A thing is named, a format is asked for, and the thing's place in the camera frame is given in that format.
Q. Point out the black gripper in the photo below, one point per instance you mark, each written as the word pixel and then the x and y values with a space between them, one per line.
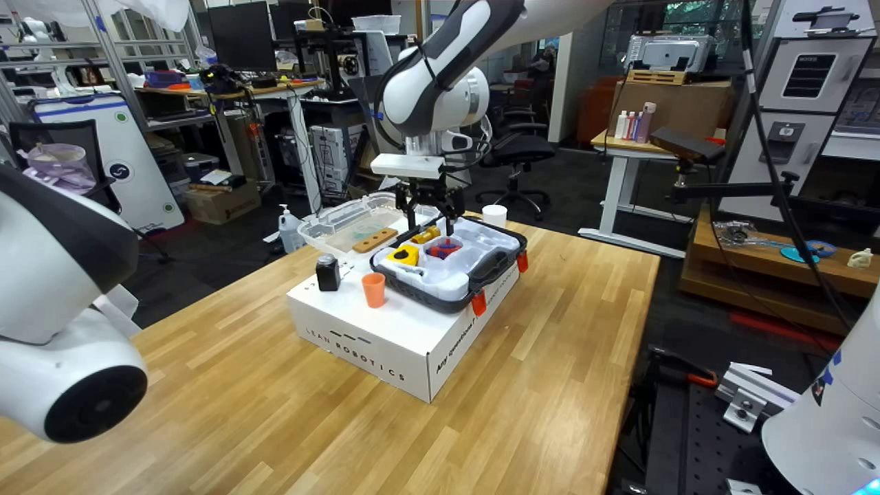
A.
pixel 428 191

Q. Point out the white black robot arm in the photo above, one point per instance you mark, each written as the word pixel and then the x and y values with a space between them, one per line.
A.
pixel 458 99

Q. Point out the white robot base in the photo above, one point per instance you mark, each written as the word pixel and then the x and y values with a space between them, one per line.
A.
pixel 827 429

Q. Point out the clear plastic case lid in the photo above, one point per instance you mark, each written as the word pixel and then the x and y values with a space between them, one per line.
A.
pixel 352 224

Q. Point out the red case latch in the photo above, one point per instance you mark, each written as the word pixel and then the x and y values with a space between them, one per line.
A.
pixel 523 261
pixel 477 303

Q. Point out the black cylindrical object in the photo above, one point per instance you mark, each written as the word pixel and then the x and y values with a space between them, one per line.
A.
pixel 327 275

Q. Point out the white cardboard box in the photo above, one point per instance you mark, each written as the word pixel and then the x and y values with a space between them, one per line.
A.
pixel 402 340

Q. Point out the low brown cardboard box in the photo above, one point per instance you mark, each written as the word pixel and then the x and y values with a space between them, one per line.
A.
pixel 220 205

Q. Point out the large brown cardboard box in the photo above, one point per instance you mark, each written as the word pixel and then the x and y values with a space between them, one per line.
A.
pixel 688 107

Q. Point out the yellow toy cylinder piece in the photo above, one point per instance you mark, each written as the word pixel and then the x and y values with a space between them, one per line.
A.
pixel 428 235

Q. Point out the red blue toy piece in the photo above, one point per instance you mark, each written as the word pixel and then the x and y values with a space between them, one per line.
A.
pixel 443 248

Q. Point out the small wooden block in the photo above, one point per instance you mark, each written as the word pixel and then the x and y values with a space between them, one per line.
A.
pixel 374 241

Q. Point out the clear plastic container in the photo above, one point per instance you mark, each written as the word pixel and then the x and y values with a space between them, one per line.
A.
pixel 458 275

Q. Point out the white paper cup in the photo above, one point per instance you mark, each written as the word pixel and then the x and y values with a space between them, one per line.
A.
pixel 495 216

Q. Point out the small orange cup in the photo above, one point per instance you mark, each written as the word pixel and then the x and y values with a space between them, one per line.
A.
pixel 374 292

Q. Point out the black office chair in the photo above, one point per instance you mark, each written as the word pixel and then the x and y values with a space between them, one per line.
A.
pixel 512 146

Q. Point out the grey computer tower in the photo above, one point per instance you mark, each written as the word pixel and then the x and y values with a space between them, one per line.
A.
pixel 327 160

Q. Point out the clear sanitizer pump bottle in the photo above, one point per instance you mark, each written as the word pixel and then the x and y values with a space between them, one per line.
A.
pixel 290 235

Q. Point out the white standing desk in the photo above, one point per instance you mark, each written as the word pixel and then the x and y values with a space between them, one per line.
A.
pixel 623 175

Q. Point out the small white bottle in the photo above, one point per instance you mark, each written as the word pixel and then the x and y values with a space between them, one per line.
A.
pixel 623 125

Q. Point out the small purple bottle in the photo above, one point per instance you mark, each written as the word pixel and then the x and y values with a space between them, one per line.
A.
pixel 644 121

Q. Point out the black computer monitor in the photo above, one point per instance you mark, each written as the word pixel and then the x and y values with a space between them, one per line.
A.
pixel 239 37

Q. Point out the grey printer device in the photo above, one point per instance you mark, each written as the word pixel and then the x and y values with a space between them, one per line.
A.
pixel 668 54

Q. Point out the white cabinet with blue logo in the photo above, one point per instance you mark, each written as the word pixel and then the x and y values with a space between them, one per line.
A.
pixel 127 166

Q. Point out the clear plastic bag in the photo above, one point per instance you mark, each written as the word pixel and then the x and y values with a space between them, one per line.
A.
pixel 737 235

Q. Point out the black perforated breadboard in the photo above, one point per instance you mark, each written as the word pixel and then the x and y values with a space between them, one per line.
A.
pixel 688 448

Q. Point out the low wooden platform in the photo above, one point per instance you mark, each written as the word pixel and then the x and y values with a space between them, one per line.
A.
pixel 770 278

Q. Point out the grey metal shelving rack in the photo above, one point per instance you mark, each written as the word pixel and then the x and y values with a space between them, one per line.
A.
pixel 105 45

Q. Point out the white machine with grey panel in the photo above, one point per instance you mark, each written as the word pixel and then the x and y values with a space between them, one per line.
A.
pixel 788 146

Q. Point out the translucent plastic tub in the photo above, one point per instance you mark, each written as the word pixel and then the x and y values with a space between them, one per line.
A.
pixel 55 160

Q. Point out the blue flat disc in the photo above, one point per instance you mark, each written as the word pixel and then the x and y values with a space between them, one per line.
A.
pixel 802 253

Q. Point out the white machine with black screen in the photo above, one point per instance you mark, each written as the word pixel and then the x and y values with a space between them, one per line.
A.
pixel 810 72

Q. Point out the small white figurine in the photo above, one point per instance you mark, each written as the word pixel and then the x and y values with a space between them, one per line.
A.
pixel 858 259

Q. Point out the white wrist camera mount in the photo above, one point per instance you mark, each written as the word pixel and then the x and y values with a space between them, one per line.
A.
pixel 402 166

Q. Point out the silver metal bracket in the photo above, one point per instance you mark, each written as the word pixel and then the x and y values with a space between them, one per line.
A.
pixel 747 389

